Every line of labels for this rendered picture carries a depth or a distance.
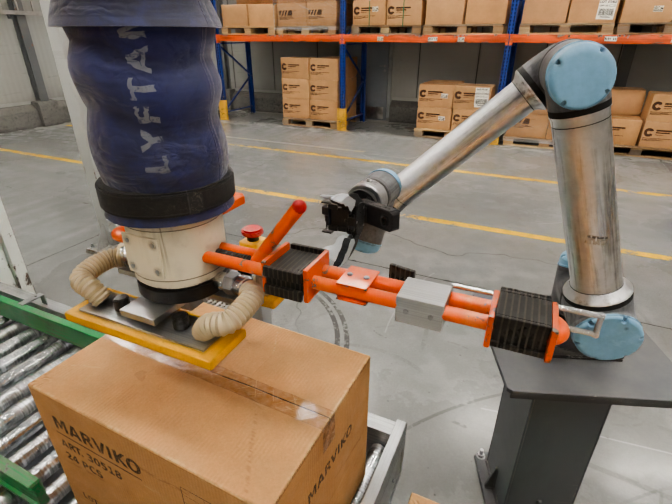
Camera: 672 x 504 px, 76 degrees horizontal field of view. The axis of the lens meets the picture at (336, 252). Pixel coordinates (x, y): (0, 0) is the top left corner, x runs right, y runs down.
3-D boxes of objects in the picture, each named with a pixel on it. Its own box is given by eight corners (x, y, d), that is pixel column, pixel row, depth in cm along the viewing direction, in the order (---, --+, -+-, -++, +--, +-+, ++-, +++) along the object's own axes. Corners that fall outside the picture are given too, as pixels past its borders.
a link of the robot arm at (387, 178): (397, 207, 115) (408, 172, 110) (382, 224, 105) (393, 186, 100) (365, 195, 117) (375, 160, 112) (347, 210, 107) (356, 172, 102)
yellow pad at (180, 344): (65, 320, 81) (58, 298, 79) (110, 294, 90) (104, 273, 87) (211, 372, 69) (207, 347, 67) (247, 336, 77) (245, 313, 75)
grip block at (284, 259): (260, 294, 71) (257, 263, 68) (289, 268, 79) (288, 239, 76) (305, 306, 68) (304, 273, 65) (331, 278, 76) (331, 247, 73)
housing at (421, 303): (393, 322, 64) (395, 296, 62) (405, 299, 70) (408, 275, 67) (440, 334, 61) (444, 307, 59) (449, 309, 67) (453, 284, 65)
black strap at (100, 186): (69, 207, 72) (62, 184, 70) (170, 171, 91) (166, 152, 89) (174, 229, 64) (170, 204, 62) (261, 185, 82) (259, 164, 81)
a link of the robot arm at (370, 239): (383, 242, 123) (395, 203, 117) (376, 261, 114) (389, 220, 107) (351, 232, 124) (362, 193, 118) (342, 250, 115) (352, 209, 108)
